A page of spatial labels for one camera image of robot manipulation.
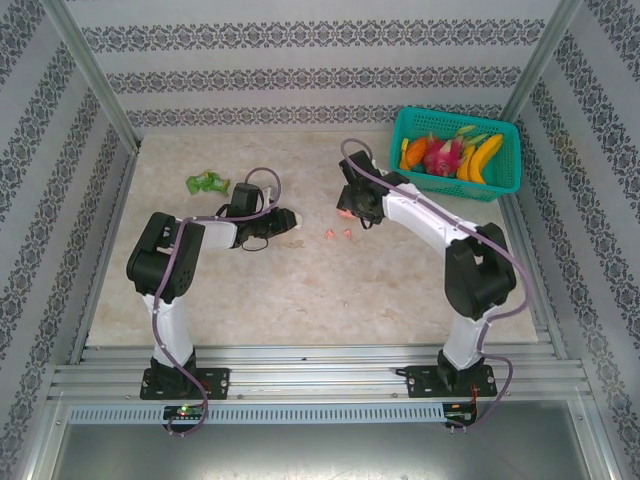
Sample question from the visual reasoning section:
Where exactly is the orange toy fruit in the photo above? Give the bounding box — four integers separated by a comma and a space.
403, 137, 429, 169

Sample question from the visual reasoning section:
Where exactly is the green snack wrapper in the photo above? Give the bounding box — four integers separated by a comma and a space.
185, 170, 233, 198

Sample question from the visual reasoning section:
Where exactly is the pink dragon fruit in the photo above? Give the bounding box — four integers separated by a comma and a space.
423, 132, 469, 177

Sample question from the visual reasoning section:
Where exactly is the small yellow banana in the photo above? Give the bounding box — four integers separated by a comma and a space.
455, 144, 476, 182

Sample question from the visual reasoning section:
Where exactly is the large yellow banana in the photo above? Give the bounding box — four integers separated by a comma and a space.
467, 133, 505, 185

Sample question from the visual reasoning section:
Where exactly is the teal plastic basket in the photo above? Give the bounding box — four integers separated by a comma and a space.
389, 106, 521, 203

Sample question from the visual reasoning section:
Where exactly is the left controller circuit board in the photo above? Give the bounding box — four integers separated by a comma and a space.
163, 404, 209, 421

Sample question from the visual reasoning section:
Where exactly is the controller circuit board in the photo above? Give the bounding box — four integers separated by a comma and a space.
444, 402, 479, 426
163, 404, 209, 421

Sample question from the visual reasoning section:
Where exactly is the right controller circuit board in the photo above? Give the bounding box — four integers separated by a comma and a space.
444, 402, 479, 426

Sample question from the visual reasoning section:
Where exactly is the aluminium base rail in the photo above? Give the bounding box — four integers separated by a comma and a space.
47, 344, 596, 401

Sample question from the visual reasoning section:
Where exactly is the aluminium table side rail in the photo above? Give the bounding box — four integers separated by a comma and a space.
67, 142, 144, 364
497, 197, 571, 361

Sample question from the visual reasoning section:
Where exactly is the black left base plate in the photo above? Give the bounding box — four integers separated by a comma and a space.
139, 367, 231, 401

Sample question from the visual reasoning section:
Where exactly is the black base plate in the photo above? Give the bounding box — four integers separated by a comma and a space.
139, 367, 231, 401
405, 364, 496, 399

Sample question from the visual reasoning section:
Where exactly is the white slotted cable duct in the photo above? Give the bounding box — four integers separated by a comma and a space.
67, 403, 446, 424

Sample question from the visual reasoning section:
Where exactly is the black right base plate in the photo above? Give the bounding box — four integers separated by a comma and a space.
405, 364, 496, 399

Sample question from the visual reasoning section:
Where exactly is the aluminium frame post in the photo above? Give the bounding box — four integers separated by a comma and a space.
499, 0, 584, 126
39, 0, 144, 151

